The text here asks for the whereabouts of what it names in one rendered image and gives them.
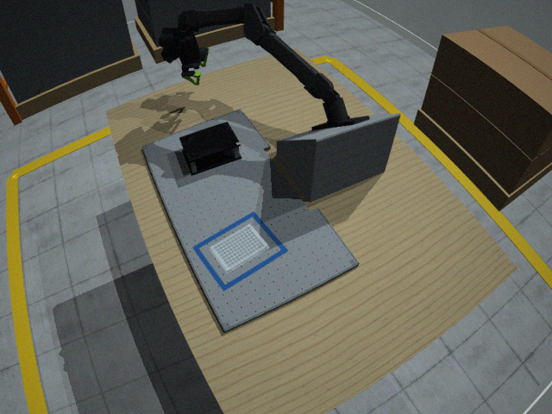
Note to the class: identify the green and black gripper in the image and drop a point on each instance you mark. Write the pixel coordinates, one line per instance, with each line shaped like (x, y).
(197, 55)

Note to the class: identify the blue tape outline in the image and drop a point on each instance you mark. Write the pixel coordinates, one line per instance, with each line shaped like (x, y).
(249, 272)

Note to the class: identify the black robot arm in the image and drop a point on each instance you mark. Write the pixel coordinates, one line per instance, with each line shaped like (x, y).
(254, 20)

